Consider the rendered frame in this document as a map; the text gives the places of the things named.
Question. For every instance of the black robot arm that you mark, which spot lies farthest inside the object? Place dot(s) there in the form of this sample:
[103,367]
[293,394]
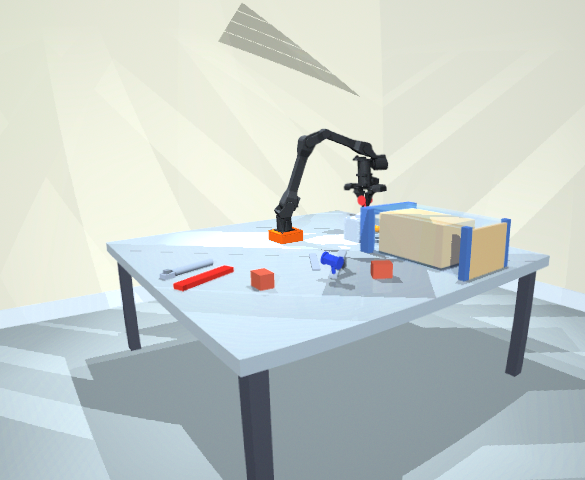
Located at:
[306,144]

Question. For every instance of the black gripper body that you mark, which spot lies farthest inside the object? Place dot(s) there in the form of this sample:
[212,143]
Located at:
[364,179]

